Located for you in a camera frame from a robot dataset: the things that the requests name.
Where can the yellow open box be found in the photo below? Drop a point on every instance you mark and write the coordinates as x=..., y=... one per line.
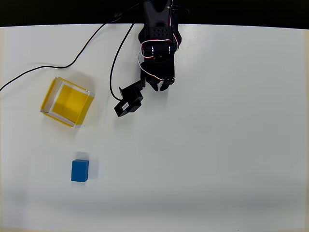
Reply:
x=68, y=101

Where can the blue cube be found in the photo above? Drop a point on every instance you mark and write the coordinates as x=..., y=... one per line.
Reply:
x=79, y=171

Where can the black lattice base clamp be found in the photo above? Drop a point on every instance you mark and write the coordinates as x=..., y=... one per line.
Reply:
x=178, y=36

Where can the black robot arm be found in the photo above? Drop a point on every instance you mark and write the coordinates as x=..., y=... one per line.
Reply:
x=157, y=21

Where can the black camera on mount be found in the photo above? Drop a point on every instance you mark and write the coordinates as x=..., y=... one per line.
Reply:
x=129, y=101

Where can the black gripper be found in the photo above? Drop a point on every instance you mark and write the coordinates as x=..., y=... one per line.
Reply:
x=157, y=80

